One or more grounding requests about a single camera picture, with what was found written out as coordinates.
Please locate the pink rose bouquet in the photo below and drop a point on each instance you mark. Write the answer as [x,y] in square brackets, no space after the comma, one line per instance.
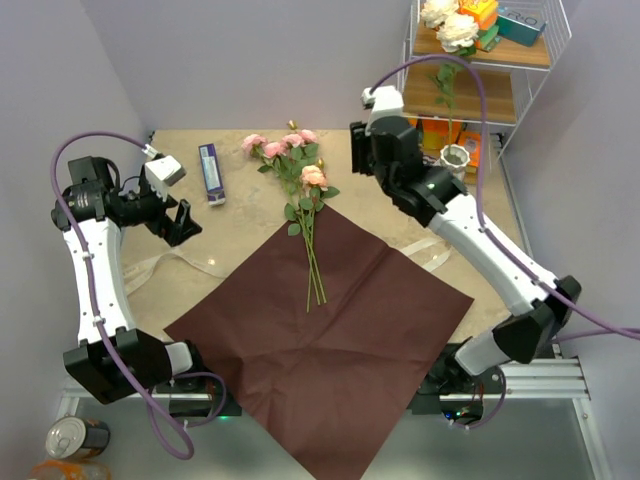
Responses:
[301,173]

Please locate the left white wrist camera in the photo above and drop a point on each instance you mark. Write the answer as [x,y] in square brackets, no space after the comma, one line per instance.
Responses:
[162,173]

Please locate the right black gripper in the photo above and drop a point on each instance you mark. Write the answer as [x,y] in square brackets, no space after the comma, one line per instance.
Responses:
[359,144]

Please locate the white wire shelf rack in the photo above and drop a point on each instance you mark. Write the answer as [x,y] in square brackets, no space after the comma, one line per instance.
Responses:
[512,76]

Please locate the orange box top shelf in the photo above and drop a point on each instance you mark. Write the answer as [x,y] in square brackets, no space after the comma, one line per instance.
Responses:
[482,11]

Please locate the orange box bottom shelf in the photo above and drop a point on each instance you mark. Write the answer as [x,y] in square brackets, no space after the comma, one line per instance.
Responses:
[436,134]

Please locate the small orange packet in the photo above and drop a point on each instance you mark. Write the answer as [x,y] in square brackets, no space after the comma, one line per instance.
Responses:
[472,142]

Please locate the silver top tin can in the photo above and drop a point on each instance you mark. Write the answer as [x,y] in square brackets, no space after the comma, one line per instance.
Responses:
[75,438]

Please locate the white rose stem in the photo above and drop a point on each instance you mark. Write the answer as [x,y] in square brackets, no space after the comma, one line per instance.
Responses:
[456,33]

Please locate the teal box top shelf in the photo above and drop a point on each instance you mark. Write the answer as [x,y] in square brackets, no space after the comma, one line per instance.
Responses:
[519,26]

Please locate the white ribbed vase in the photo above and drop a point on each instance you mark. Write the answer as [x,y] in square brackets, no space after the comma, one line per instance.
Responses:
[455,159]

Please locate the orange box shelf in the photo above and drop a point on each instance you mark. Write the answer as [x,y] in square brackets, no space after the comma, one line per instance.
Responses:
[482,11]
[436,134]

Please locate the green sponge stack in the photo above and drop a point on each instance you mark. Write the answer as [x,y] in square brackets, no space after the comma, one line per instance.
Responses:
[487,36]

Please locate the aluminium rail frame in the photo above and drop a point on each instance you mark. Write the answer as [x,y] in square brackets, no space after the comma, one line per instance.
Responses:
[544,430]

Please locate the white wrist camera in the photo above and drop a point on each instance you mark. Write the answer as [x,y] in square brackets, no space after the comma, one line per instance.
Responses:
[382,102]
[162,173]

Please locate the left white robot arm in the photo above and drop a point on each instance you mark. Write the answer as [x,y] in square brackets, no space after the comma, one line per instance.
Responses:
[91,216]

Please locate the orange plastic bottle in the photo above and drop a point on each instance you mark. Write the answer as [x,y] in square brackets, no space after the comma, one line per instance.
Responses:
[63,470]

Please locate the purple toothpaste box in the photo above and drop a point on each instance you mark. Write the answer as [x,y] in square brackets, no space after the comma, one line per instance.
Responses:
[212,177]

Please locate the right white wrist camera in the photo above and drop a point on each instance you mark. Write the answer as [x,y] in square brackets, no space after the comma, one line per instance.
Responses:
[382,102]

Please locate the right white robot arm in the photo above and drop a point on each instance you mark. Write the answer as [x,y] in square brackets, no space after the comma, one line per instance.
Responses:
[535,298]

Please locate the red wrapping paper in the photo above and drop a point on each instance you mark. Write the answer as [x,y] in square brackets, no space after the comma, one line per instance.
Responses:
[328,383]

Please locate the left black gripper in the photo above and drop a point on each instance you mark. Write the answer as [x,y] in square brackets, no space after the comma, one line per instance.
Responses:
[175,231]

